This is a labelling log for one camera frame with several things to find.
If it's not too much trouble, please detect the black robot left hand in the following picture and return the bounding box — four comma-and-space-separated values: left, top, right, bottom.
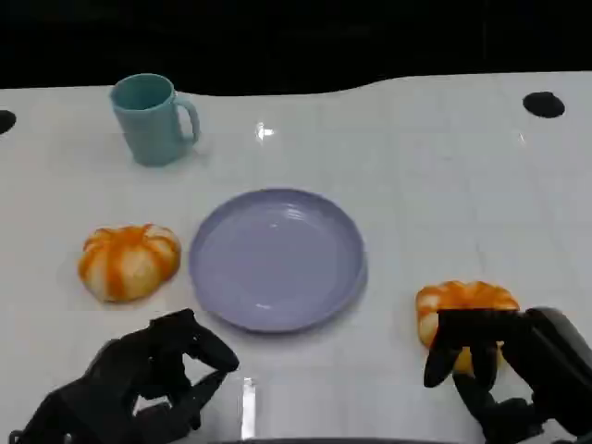
8, 308, 241, 444

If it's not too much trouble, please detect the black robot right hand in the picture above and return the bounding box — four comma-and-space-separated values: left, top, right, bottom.
423, 305, 592, 444

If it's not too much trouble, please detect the orange white toy bread roll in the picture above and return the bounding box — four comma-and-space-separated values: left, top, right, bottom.
414, 279, 521, 374
76, 223, 182, 304

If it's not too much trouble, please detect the lilac plate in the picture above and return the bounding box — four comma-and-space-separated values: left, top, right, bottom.
187, 187, 370, 335

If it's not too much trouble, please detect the black robot torso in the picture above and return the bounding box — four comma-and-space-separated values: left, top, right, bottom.
252, 437, 468, 444

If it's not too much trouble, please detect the pale green mug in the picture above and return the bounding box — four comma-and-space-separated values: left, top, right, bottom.
108, 72, 202, 167

